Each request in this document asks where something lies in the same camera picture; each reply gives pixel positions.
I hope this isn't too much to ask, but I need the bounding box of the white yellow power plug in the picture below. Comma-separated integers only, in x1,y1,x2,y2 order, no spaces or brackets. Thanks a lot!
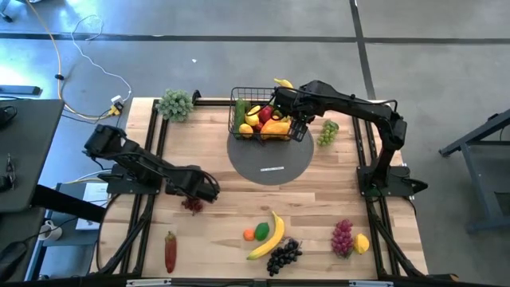
107,94,125,117

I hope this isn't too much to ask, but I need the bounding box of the potted green succulent plant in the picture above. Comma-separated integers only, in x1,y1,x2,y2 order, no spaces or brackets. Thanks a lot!
156,88,195,123

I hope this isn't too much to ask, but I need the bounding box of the large yellow banana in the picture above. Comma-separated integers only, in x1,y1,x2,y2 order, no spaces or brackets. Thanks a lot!
245,210,286,261

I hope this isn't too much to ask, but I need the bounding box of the pink purple grapes bunch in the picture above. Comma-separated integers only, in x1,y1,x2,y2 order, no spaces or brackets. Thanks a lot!
330,218,355,259

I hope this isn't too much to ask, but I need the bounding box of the dark grey desk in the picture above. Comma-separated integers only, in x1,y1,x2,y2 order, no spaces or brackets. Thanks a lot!
0,98,65,214

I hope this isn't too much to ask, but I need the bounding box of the green avocado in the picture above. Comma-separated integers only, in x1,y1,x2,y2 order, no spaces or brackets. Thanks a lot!
254,222,271,242

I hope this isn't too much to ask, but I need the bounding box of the black aluminium table frame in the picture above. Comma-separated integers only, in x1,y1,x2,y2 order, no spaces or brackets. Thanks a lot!
89,97,459,287

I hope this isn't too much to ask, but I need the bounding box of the black desk beam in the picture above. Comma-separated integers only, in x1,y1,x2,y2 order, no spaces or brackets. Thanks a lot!
30,183,108,224

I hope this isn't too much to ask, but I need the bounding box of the white paper sheet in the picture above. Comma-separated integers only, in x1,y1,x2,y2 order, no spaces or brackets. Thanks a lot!
75,182,111,231

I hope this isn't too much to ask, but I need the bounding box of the green grapes bunch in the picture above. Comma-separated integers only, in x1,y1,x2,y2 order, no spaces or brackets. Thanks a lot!
316,119,340,147

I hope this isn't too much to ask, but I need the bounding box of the long red pepper green stem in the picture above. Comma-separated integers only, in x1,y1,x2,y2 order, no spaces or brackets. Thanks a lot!
164,230,178,274

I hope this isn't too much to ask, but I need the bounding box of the white mug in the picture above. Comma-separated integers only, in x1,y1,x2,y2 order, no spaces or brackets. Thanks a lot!
37,218,64,242

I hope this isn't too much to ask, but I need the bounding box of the white cable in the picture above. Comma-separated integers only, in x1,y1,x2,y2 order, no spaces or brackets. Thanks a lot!
70,14,133,103

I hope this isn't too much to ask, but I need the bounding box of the round grey woven placemat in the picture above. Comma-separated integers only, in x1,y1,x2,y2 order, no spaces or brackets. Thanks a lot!
226,119,315,187

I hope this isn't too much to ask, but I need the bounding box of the green cucumber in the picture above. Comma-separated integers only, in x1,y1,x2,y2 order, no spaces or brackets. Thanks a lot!
233,98,252,139

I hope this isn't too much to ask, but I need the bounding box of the grey metal table frame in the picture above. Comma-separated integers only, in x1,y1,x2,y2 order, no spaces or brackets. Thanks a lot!
437,108,510,234

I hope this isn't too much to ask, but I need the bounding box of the black flat bar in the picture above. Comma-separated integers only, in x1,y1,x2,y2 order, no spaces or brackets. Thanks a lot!
0,84,42,96

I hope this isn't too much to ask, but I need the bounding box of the dark red grapes bunch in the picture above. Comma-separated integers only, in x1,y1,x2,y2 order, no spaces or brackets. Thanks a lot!
181,197,205,216

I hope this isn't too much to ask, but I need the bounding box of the black wire basket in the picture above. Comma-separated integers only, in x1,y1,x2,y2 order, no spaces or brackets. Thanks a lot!
228,86,311,144

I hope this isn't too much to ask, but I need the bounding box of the silver aluminium bracket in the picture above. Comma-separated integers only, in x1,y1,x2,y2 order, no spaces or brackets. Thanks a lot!
126,278,172,287
349,280,394,287

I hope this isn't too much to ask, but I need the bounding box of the yellow cable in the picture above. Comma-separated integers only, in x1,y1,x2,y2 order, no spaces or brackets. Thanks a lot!
24,0,120,120

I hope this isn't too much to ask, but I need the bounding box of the orange yellow mango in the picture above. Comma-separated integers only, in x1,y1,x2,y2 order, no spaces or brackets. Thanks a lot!
261,119,292,140

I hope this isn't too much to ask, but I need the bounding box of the black grapes bunch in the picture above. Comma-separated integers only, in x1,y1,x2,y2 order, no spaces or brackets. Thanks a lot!
265,238,304,278

